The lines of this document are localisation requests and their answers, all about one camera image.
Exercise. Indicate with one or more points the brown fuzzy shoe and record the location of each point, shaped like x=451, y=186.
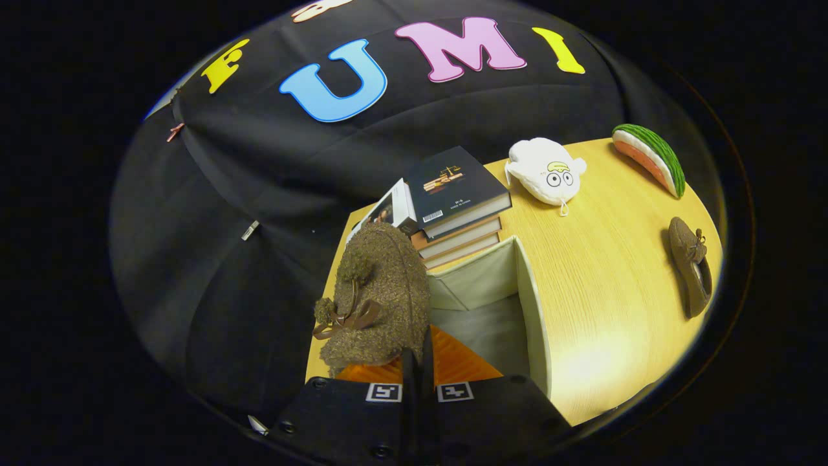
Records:
x=381, y=278
x=689, y=259

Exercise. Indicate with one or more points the watermelon slice plush toy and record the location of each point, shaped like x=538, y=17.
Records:
x=653, y=155

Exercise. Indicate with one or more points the black hardcover book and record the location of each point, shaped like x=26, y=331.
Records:
x=449, y=181

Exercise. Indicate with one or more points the grey fabric storage box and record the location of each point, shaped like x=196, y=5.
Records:
x=482, y=278

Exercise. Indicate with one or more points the brown cover book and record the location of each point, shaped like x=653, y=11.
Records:
x=462, y=237
x=466, y=252

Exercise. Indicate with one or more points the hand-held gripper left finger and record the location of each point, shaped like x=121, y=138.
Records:
x=362, y=421

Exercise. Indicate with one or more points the white plush toy with eyes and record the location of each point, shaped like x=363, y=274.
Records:
x=543, y=171

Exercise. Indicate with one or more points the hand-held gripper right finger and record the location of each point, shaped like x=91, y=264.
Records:
x=485, y=421

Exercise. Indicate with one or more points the pink clip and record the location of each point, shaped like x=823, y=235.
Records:
x=174, y=131

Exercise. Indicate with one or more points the silver clip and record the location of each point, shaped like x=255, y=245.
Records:
x=250, y=230

